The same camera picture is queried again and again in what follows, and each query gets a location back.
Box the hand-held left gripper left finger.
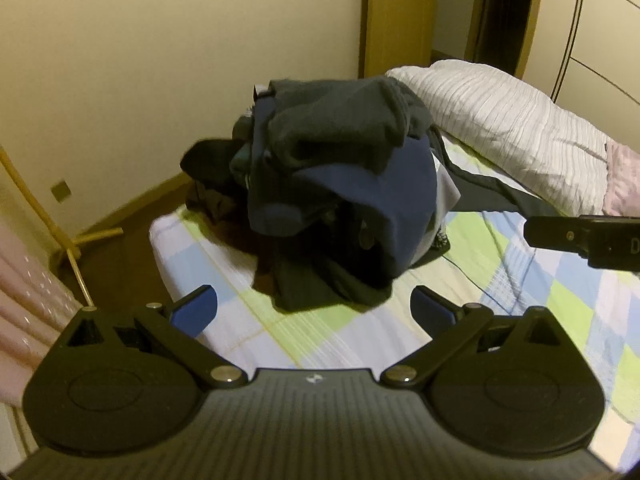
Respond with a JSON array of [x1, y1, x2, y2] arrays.
[[64, 284, 246, 389]]

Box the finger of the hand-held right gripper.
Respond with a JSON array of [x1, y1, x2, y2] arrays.
[[524, 215, 640, 271]]

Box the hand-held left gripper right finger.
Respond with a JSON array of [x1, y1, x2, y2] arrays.
[[381, 285, 575, 389]]

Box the pile of mixed clothes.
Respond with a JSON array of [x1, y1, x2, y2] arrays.
[[179, 80, 568, 312]]

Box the checked bed sheet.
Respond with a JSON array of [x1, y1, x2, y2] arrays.
[[148, 137, 640, 441]]

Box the pink blanket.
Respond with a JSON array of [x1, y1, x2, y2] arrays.
[[602, 141, 640, 217]]

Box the white striped quilt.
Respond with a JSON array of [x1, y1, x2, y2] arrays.
[[385, 59, 613, 216]]

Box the pink curtain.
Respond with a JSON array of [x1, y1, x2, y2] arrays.
[[0, 220, 84, 407]]

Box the yellow wooden rack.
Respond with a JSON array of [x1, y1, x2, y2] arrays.
[[0, 145, 124, 307]]

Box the cream wardrobe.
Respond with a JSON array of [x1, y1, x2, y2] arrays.
[[520, 0, 640, 156]]

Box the wooden door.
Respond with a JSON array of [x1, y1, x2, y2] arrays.
[[357, 0, 442, 79]]

